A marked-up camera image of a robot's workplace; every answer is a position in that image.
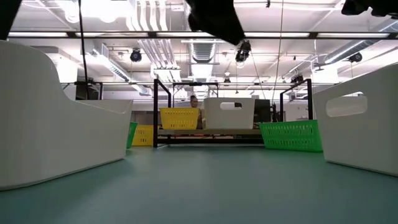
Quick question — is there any overhead rig light bar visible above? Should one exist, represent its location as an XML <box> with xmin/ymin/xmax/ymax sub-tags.
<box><xmin>7</xmin><ymin>30</ymin><xmax>398</xmax><ymax>40</ymax></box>

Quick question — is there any yellow plastic mesh basket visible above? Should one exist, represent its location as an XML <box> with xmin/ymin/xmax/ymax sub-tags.
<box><xmin>132</xmin><ymin>124</ymin><xmax>155</xmax><ymax>147</ymax></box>
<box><xmin>159</xmin><ymin>107</ymin><xmax>200</xmax><ymax>130</ymax></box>

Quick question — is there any silver ceiling air duct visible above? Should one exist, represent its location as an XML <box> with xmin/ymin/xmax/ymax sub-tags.
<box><xmin>189</xmin><ymin>42</ymin><xmax>218</xmax><ymax>65</ymax></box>

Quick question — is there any wooden shelf with black frame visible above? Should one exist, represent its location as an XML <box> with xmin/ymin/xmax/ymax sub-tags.
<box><xmin>152</xmin><ymin>78</ymin><xmax>313</xmax><ymax>149</ymax></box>

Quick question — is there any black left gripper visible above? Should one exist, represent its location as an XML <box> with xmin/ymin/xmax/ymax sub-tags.
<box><xmin>184</xmin><ymin>0</ymin><xmax>247</xmax><ymax>47</ymax></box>

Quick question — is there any person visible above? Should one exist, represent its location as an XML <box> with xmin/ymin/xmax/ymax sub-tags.
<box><xmin>189</xmin><ymin>95</ymin><xmax>205</xmax><ymax>130</ymax></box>

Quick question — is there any black metal table frame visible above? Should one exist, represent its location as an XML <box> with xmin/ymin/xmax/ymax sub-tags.
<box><xmin>155</xmin><ymin>138</ymin><xmax>266</xmax><ymax>145</ymax></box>

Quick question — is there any green plastic mesh basket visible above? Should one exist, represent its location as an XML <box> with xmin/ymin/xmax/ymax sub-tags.
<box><xmin>126</xmin><ymin>121</ymin><xmax>139</xmax><ymax>150</ymax></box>
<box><xmin>259</xmin><ymin>119</ymin><xmax>324</xmax><ymax>153</ymax></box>

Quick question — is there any white plastic bin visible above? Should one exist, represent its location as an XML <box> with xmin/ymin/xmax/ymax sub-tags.
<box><xmin>0</xmin><ymin>39</ymin><xmax>134</xmax><ymax>191</ymax></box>
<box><xmin>312</xmin><ymin>62</ymin><xmax>398</xmax><ymax>177</ymax></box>
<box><xmin>203</xmin><ymin>97</ymin><xmax>256</xmax><ymax>130</ymax></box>

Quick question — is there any green table mat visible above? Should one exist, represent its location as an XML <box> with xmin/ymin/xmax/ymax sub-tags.
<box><xmin>0</xmin><ymin>143</ymin><xmax>398</xmax><ymax>224</ymax></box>

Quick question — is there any black monitor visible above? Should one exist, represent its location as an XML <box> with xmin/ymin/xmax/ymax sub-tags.
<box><xmin>254</xmin><ymin>99</ymin><xmax>271</xmax><ymax>124</ymax></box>

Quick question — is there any thin black hanging cable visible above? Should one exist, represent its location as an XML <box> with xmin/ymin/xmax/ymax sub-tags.
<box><xmin>77</xmin><ymin>0</ymin><xmax>88</xmax><ymax>101</ymax></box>

